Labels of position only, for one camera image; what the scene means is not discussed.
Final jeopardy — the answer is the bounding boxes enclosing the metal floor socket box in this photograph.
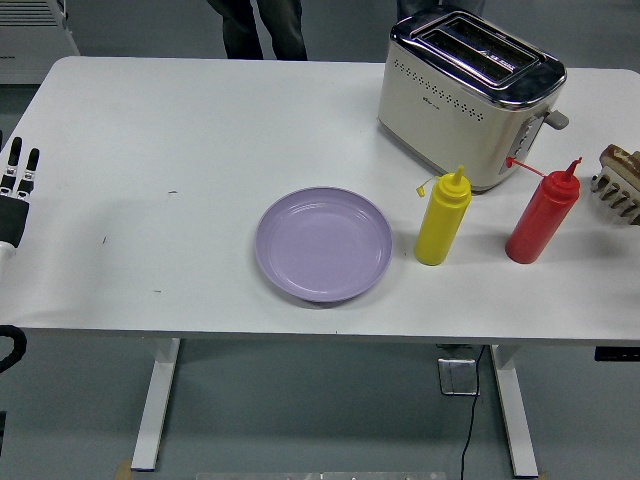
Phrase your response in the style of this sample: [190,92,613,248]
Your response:
[437,356,482,398]

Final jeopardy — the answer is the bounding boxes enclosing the black power cable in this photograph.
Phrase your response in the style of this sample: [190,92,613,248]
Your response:
[459,347,486,480]

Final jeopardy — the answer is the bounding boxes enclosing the metal toast rack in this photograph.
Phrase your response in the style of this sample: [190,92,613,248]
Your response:
[589,167,640,226]

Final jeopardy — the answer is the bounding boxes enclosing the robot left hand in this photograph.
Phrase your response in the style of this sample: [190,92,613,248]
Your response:
[0,135,42,274]

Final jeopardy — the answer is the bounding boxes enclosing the purple round plate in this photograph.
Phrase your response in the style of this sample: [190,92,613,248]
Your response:
[254,185,394,305]

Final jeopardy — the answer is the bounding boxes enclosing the yellow squeeze bottle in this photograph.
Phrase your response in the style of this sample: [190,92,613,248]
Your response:
[413,164,473,267]

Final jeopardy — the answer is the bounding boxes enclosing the black table control panel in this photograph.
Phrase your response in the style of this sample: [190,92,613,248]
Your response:
[594,345,640,362]

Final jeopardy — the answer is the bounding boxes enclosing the white cabinet appliance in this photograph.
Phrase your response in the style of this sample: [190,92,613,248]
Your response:
[0,0,82,86]

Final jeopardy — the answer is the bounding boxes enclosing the person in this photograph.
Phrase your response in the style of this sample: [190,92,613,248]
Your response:
[206,0,309,62]
[396,0,487,22]

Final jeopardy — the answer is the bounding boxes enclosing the white table leg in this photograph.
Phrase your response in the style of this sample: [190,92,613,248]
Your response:
[489,344,541,479]
[130,338,182,472]

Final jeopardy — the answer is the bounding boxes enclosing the brown bread slice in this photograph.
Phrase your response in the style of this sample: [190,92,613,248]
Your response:
[598,143,640,179]

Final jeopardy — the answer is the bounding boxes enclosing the cream and chrome toaster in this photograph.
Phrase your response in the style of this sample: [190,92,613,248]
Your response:
[375,4,571,196]

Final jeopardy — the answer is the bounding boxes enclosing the red squeeze bottle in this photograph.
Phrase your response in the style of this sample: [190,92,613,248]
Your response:
[503,156,584,265]

